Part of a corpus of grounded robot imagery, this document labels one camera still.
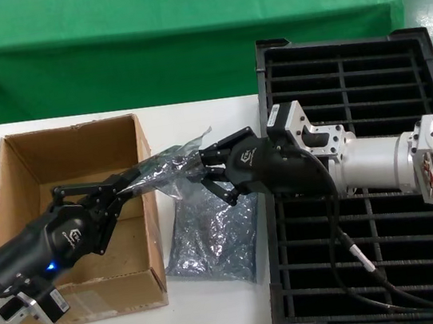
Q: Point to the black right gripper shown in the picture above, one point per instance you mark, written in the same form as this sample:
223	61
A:
273	166

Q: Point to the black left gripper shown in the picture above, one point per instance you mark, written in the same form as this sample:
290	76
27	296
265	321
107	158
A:
43	247

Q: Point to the grey antistatic plastic bag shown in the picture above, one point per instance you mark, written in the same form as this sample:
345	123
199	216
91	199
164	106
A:
212	243
160	166

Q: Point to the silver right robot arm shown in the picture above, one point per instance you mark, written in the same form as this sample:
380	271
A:
374	164

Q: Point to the brown open cardboard box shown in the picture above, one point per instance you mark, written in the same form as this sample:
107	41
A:
77	149

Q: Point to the black slotted plastic container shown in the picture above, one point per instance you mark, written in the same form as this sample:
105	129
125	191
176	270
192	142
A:
368	68

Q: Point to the green tablecloth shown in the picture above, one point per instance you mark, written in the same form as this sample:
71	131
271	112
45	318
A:
143	39

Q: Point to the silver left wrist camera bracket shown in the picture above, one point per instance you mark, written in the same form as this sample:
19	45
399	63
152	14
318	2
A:
4	316

